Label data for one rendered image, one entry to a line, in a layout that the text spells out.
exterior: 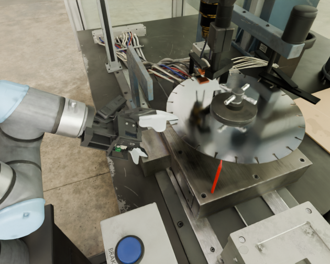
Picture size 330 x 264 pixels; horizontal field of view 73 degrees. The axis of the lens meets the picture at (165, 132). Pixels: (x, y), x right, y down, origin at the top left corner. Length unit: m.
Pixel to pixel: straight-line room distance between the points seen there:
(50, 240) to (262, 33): 0.80
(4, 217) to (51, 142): 1.55
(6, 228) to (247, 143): 0.45
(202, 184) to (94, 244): 0.98
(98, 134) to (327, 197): 0.62
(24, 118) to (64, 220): 1.13
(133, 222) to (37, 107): 0.27
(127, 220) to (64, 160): 1.36
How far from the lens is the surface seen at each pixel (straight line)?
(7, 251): 0.61
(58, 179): 1.69
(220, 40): 0.51
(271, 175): 0.60
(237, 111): 0.55
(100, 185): 1.57
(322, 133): 0.93
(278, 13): 1.21
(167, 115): 0.51
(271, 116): 0.59
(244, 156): 0.48
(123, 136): 0.45
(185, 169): 0.56
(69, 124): 0.45
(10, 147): 0.49
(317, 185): 0.78
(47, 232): 0.66
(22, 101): 0.45
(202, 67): 0.66
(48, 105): 0.45
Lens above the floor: 1.31
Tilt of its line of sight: 47 degrees down
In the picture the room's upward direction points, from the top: straight up
